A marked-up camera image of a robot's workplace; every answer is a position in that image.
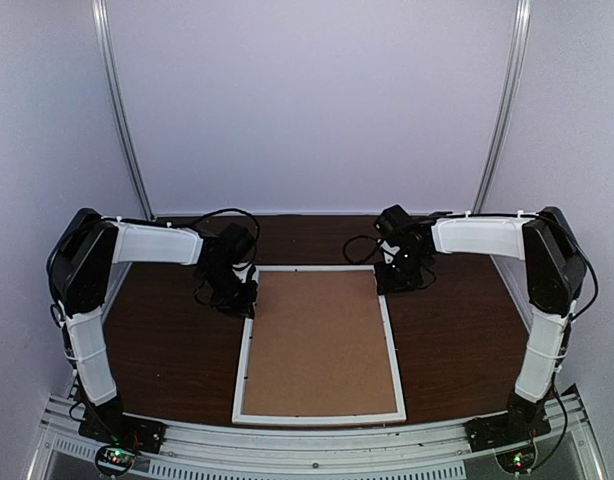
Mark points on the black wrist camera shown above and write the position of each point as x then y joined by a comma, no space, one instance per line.
234,242
392,220

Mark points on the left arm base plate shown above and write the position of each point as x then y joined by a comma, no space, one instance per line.
121,430

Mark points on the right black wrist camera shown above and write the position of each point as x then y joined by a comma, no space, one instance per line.
392,220

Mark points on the aluminium corner post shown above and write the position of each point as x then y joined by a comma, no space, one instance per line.
513,73
104,37

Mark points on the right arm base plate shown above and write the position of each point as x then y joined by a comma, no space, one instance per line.
484,433

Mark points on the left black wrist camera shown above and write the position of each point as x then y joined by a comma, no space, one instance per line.
234,242

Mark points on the front aluminium rail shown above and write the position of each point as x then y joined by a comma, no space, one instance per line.
438,450

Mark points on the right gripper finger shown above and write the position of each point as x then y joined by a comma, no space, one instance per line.
406,284
386,280

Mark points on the right aluminium corner post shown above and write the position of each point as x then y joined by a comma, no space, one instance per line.
513,73

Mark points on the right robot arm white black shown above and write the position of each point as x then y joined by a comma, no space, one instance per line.
555,269

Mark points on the left controller board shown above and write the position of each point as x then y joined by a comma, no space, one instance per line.
113,460

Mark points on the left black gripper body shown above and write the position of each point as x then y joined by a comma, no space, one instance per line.
224,283

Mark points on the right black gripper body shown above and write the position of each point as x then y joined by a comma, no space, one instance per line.
407,266

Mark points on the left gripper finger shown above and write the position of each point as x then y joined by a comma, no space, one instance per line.
236,308
249,294

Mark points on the right controller board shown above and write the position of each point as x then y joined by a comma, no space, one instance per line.
517,460

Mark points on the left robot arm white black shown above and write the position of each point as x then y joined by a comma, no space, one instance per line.
79,269

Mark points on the controller board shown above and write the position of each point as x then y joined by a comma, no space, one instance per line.
517,460
113,460

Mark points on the left aluminium corner post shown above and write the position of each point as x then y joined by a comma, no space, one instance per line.
104,37

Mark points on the brown fibreboard backing board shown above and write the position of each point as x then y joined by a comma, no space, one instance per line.
317,345

